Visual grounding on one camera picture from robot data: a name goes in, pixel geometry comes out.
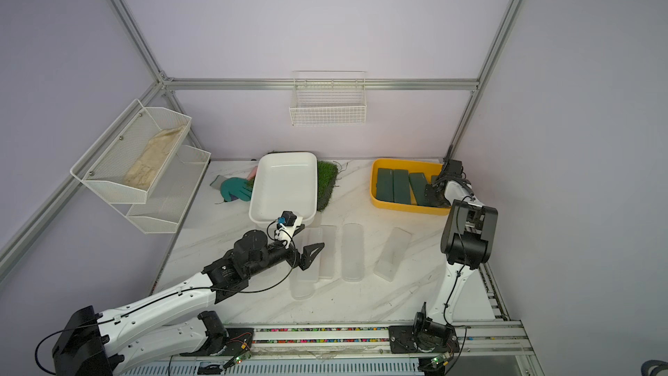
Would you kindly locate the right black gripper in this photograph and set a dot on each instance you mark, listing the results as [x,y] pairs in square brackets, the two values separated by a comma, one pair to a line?
[430,195]

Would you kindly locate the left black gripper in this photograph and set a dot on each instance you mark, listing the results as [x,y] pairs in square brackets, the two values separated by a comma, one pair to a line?
[305,259]

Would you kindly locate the yellow plastic storage box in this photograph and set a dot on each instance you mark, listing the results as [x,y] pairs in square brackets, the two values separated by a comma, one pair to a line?
[429,169]

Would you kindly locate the white plastic storage box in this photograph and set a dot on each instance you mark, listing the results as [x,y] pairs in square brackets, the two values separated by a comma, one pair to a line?
[259,213]

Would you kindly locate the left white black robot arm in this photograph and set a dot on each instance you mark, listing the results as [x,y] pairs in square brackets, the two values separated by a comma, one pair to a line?
[177,321]

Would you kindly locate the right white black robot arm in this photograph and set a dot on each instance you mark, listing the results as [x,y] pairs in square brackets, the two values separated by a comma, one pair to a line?
[466,243]

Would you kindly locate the clear pencil case with pink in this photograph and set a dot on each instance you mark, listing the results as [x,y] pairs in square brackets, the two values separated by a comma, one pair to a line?
[308,237]

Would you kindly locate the pink object behind box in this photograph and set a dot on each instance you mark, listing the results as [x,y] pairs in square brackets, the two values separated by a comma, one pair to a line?
[252,174]

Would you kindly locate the green artificial grass mat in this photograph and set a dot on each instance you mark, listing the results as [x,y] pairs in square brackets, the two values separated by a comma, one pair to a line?
[327,183]

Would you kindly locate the green rubber glove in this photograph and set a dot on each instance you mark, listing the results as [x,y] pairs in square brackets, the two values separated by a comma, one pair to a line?
[232,189]

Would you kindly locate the lower white mesh shelf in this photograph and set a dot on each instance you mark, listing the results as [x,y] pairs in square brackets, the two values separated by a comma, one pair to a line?
[171,198]

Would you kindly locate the white mesh shelf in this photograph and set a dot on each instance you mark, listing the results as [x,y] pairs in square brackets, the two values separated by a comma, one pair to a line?
[171,198]
[105,164]

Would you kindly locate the beige cloth in shelf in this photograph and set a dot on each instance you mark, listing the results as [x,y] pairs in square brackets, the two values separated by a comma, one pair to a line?
[146,168]

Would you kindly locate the upper white mesh shelf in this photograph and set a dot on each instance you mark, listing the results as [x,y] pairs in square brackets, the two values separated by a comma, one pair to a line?
[105,164]

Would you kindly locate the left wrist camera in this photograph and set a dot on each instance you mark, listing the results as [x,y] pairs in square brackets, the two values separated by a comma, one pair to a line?
[287,226]

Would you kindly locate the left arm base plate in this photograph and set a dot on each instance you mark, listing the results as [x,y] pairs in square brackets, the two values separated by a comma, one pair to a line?
[232,342]

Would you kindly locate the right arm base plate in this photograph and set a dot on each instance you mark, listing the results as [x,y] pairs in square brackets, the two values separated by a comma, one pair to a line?
[439,339]

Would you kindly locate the white wire wall basket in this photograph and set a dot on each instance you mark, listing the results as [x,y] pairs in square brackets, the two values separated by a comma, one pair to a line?
[328,98]

